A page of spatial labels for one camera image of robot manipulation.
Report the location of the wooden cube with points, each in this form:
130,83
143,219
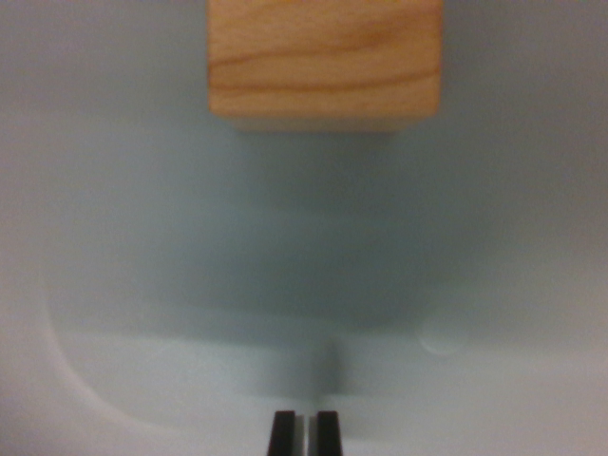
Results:
323,57

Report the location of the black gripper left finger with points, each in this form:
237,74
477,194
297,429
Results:
282,434

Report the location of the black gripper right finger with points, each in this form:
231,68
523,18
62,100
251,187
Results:
328,434

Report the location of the pale blue plastic tray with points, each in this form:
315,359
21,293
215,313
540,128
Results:
142,237

